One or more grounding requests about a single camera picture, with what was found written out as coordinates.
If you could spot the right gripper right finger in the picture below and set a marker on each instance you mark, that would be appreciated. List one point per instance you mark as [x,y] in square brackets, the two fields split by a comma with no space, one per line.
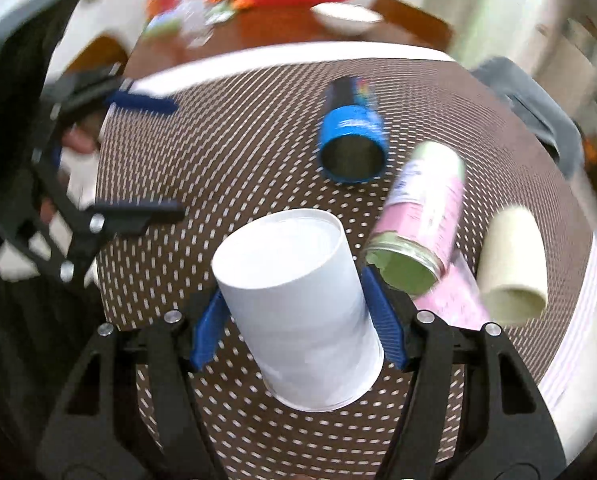
[506,430]

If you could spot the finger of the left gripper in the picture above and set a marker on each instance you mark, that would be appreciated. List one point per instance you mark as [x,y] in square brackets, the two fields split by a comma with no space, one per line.
[80,93]
[92,228]

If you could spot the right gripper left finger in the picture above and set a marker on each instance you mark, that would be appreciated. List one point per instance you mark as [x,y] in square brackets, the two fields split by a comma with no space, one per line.
[128,409]

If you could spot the white paper cup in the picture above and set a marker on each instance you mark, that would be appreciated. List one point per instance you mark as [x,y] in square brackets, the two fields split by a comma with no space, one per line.
[292,286]

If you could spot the cream plastic cup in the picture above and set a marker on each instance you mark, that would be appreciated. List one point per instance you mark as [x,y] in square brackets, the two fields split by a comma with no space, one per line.
[512,270]

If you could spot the left hand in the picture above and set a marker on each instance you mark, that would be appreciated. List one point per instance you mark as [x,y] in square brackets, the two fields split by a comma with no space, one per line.
[81,142]

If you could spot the brown polka dot mat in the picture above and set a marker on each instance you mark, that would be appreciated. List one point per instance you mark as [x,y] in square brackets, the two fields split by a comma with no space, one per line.
[245,145]

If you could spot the pink green glass jar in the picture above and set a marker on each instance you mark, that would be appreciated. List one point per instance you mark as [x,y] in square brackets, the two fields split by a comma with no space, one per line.
[411,243]

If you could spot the blue black can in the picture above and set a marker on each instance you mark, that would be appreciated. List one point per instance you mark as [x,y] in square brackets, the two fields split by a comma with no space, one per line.
[352,143]

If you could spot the white ceramic bowl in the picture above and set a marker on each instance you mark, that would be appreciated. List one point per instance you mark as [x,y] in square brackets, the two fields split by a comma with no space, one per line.
[346,19]

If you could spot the grey covered chair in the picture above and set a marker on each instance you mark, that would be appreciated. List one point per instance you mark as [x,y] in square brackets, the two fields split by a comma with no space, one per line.
[541,115]

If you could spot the brown wooden chair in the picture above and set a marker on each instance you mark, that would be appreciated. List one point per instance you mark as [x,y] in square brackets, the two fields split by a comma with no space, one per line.
[433,31]

